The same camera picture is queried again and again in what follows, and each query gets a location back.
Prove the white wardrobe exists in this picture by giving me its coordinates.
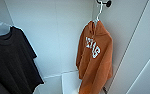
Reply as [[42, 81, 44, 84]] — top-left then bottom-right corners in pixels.
[[0, 0, 150, 94]]

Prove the orange hoodie with white print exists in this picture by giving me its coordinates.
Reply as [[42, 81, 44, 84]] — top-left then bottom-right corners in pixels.
[[75, 19, 114, 94]]

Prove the white shelf box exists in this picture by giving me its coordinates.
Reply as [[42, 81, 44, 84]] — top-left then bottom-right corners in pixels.
[[60, 70, 83, 94]]

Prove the white wardrobe door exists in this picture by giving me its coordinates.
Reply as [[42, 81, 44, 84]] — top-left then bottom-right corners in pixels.
[[107, 0, 150, 94]]

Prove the black T-shirt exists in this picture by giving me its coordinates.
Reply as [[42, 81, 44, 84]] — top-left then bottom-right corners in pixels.
[[0, 25, 45, 94]]

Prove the black wall hook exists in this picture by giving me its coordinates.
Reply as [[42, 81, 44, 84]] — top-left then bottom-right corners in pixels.
[[96, 0, 113, 8]]

